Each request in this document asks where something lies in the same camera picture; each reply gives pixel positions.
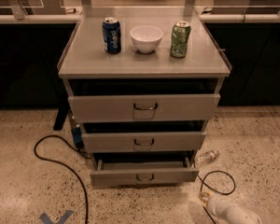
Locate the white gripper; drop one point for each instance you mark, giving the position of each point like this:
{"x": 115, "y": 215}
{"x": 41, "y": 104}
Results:
{"x": 215, "y": 203}

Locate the grey bottom drawer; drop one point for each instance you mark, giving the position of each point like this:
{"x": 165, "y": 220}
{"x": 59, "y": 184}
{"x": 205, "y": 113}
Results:
{"x": 143, "y": 173}

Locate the grey drawer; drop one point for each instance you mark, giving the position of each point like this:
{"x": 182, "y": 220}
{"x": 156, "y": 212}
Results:
{"x": 143, "y": 173}
{"x": 143, "y": 107}
{"x": 142, "y": 142}

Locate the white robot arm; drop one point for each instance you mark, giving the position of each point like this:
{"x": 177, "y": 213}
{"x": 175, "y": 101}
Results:
{"x": 228, "y": 211}

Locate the grey top drawer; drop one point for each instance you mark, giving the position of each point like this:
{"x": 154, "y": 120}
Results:
{"x": 143, "y": 107}

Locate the grey middle drawer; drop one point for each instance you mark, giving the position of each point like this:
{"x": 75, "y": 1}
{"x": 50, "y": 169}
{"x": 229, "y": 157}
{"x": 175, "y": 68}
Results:
{"x": 142, "y": 142}

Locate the grey drawer cabinet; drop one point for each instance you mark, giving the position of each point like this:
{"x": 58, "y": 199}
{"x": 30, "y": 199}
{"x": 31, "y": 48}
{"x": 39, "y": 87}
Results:
{"x": 88, "y": 70}

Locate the clear plastic bottle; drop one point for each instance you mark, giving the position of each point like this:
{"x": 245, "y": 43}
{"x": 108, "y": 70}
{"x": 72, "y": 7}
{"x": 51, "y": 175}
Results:
{"x": 207, "y": 158}

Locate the blue power adapter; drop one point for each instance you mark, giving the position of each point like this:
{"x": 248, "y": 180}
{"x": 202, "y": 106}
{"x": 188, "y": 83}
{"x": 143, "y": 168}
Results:
{"x": 77, "y": 136}

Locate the green soda can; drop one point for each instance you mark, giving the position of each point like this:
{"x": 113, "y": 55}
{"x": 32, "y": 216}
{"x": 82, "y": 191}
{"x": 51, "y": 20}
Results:
{"x": 179, "y": 39}

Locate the white bowl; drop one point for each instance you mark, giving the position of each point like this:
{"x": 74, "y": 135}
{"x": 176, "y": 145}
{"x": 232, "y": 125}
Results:
{"x": 146, "y": 38}

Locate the blue Pepsi can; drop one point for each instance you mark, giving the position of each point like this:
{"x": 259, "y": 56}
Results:
{"x": 111, "y": 35}

